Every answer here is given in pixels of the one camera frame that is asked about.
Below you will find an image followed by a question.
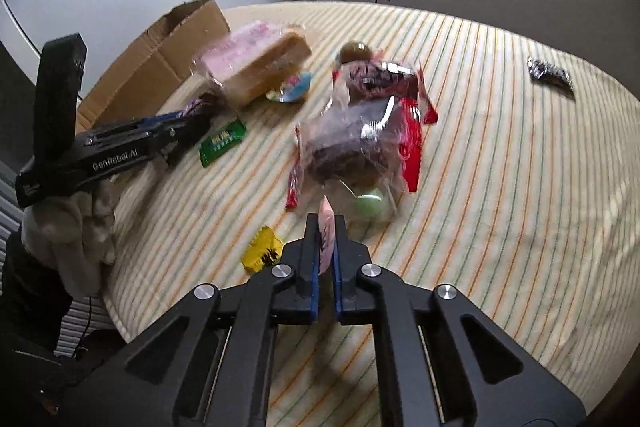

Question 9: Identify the striped bed sheet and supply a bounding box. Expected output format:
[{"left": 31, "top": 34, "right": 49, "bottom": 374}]
[{"left": 102, "top": 1, "right": 640, "bottom": 414}]

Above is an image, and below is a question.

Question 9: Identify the pink sliced bread packet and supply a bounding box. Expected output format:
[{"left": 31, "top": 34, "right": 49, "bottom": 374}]
[{"left": 192, "top": 21, "right": 314, "bottom": 108}]

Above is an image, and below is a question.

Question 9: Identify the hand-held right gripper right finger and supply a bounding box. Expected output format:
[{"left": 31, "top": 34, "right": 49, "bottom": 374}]
[{"left": 332, "top": 215, "right": 586, "bottom": 427}]

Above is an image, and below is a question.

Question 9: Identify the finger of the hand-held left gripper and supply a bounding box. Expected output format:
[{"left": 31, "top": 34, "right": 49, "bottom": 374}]
[
  {"left": 150, "top": 112, "right": 212, "bottom": 167},
  {"left": 75, "top": 112, "right": 184, "bottom": 147}
]

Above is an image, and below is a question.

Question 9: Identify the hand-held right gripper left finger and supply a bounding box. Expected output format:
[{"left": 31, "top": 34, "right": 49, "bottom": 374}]
[{"left": 60, "top": 213, "right": 321, "bottom": 427}]

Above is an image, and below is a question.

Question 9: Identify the green candy packet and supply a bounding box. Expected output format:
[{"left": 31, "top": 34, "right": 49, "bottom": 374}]
[{"left": 199, "top": 118, "right": 248, "bottom": 168}]

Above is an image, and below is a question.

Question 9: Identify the person's left hand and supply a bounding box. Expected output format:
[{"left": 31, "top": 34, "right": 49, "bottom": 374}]
[{"left": 22, "top": 181, "right": 119, "bottom": 298}]

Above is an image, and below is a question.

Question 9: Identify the person's left forearm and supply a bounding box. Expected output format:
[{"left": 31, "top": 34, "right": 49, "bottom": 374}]
[{"left": 0, "top": 232, "right": 76, "bottom": 353}]

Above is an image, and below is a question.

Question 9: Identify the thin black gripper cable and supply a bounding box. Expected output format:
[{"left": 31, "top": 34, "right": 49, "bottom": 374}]
[{"left": 75, "top": 294, "right": 97, "bottom": 358}]

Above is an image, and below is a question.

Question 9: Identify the yellow candy packet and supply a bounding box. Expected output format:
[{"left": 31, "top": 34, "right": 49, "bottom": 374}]
[{"left": 241, "top": 227, "right": 285, "bottom": 275}]

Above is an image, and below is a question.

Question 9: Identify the black silver wrapper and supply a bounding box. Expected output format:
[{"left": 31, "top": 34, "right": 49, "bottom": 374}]
[{"left": 526, "top": 56, "right": 576, "bottom": 98}]

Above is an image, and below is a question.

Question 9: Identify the yellow green snack packet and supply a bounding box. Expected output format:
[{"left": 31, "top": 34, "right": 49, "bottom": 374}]
[{"left": 350, "top": 188, "right": 397, "bottom": 226}]

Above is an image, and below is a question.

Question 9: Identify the brown round snack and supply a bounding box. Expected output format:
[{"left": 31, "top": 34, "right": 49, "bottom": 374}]
[{"left": 340, "top": 39, "right": 374, "bottom": 66}]

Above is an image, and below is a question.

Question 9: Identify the red shiny snack packet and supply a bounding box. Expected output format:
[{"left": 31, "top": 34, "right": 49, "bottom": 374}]
[{"left": 332, "top": 52, "right": 427, "bottom": 108}]

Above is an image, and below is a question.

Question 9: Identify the red dark candy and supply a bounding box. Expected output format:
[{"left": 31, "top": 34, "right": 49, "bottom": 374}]
[{"left": 285, "top": 99, "right": 439, "bottom": 210}]

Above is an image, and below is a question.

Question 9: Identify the small pink packet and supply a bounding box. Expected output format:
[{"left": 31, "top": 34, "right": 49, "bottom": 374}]
[{"left": 317, "top": 195, "right": 337, "bottom": 274}]

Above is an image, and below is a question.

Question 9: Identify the brown cardboard box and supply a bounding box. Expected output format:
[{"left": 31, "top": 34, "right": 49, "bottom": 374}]
[{"left": 75, "top": 0, "right": 232, "bottom": 132}]

